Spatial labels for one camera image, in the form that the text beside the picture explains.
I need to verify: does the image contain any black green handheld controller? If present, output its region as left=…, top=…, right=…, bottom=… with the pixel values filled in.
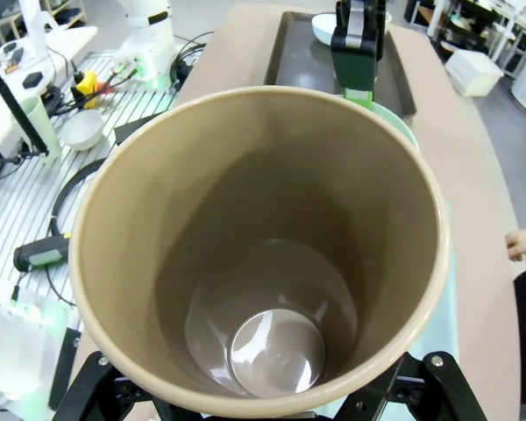
left=12, top=234, right=72, bottom=272

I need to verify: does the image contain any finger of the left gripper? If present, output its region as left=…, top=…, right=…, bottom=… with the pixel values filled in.
left=375, top=0, right=387, bottom=62
left=331, top=0, right=377, bottom=111

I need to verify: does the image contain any white side table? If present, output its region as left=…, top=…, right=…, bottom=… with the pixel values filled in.
left=0, top=25, right=99, bottom=146

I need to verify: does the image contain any white storage box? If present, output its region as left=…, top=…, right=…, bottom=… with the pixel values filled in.
left=444, top=47, right=506, bottom=98

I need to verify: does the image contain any yellow emergency stop button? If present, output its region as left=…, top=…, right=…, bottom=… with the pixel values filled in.
left=71, top=71, right=101, bottom=110

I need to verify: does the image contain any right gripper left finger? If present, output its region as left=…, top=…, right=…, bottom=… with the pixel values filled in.
left=47, top=350, right=176, bottom=421

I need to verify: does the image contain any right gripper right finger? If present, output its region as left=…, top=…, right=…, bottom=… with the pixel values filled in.
left=332, top=350, right=487, bottom=421

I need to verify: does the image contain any black cable loop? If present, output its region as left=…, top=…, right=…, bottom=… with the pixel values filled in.
left=51, top=157, right=111, bottom=240

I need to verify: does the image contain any brown tall cup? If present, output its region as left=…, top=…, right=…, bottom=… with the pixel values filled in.
left=68, top=85, right=451, bottom=418

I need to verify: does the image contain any teal cloth mat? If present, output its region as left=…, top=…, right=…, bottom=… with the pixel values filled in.
left=402, top=199, right=466, bottom=421

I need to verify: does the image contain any pale green bowl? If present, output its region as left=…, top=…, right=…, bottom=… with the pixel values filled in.
left=370, top=100, right=422, bottom=153

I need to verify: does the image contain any light blue bowl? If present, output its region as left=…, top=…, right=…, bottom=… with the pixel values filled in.
left=310, top=11, right=394, bottom=46

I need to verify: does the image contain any white bowl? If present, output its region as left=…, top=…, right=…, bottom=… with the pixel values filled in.
left=60, top=109, right=105, bottom=152

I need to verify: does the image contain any white plastic bag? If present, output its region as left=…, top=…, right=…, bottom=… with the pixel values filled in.
left=0, top=275, right=89, bottom=414

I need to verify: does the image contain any black stand pole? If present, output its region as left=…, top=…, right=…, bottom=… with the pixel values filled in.
left=0, top=38, right=50, bottom=158

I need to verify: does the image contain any pale green tall cup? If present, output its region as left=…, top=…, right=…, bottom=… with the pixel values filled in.
left=24, top=95, right=63, bottom=166

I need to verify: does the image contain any dark brown plastic tray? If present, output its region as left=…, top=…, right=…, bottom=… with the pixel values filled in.
left=265, top=11, right=418, bottom=118

